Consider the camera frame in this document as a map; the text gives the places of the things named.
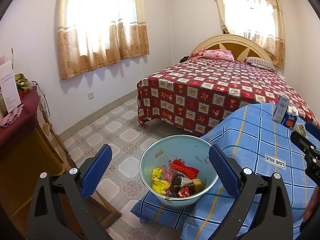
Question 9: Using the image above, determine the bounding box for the white paper sign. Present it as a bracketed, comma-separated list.
[0, 47, 22, 115]

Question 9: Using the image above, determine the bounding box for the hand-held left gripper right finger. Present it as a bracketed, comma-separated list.
[209, 144, 293, 240]

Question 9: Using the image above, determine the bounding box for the dark striped wrapper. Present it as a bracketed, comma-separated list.
[169, 174, 198, 198]

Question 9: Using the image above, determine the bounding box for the wide beige patterned curtain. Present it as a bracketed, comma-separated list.
[57, 0, 151, 81]

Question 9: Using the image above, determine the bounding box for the pink cloth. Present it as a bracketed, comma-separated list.
[0, 104, 25, 128]

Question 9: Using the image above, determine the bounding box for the brown wooden cabinet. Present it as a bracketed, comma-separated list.
[0, 85, 78, 233]

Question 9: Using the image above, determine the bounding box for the yellow sponge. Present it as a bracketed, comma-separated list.
[192, 178, 204, 193]

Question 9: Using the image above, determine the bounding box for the red ridged wrapper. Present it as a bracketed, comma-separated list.
[170, 158, 200, 181]

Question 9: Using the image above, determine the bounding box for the blue plaid tablecloth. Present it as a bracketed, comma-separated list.
[130, 102, 320, 240]

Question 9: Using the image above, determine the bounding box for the clear plastic sachet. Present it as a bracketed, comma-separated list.
[293, 122, 307, 137]

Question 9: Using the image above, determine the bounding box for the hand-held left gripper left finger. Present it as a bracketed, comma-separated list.
[27, 144, 113, 240]

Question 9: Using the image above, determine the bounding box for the light blue basin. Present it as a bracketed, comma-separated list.
[139, 135, 220, 211]

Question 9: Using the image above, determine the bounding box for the green plush toy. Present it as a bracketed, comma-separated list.
[13, 73, 33, 92]

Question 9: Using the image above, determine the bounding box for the maroon cloth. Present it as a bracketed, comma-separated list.
[0, 86, 40, 147]

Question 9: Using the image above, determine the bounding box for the brown wooden stool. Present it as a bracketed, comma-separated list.
[86, 194, 123, 228]

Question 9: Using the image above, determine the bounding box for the striped pillow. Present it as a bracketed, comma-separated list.
[245, 56, 277, 71]

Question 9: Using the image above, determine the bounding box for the yellow green wrapper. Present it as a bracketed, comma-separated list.
[151, 168, 171, 196]

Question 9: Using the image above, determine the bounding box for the cream wooden headboard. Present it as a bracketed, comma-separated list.
[192, 34, 276, 67]

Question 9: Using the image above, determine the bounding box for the person's right hand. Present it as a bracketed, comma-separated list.
[303, 186, 320, 231]

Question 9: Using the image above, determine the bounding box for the tall grey white carton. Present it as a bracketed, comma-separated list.
[272, 93, 289, 124]

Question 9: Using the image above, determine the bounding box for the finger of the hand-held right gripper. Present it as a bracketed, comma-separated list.
[290, 129, 320, 157]
[305, 121, 320, 140]

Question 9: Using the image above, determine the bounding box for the pink pillow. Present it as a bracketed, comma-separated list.
[190, 49, 235, 62]

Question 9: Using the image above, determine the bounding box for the white cable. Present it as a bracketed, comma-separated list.
[32, 81, 51, 117]

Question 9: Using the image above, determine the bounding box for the blue milk carton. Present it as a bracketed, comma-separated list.
[281, 105, 300, 130]

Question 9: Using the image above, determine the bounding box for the bed with red quilt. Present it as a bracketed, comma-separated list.
[137, 58, 320, 133]

